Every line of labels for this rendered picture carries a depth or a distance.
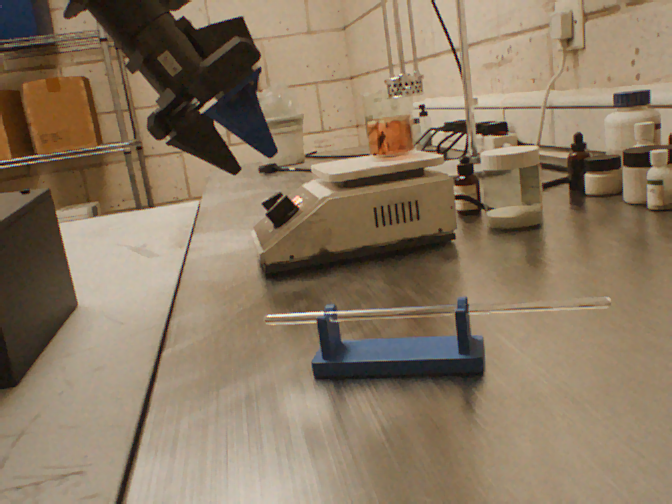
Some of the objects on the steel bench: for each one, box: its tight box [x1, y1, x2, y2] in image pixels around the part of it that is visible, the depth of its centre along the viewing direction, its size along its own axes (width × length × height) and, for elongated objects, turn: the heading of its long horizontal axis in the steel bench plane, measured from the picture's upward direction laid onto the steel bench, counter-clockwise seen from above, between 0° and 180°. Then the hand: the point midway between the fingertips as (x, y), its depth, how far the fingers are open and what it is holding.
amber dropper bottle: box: [454, 155, 482, 215], centre depth 78 cm, size 3×3×7 cm
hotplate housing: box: [251, 168, 458, 274], centre depth 69 cm, size 22×13×8 cm, turn 131°
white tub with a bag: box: [257, 81, 304, 167], centre depth 171 cm, size 14×14×21 cm
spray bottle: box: [417, 104, 432, 146], centre depth 171 cm, size 4×4×11 cm
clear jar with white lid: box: [480, 146, 544, 231], centre depth 69 cm, size 6×6×8 cm
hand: (232, 136), depth 63 cm, fingers open, 9 cm apart
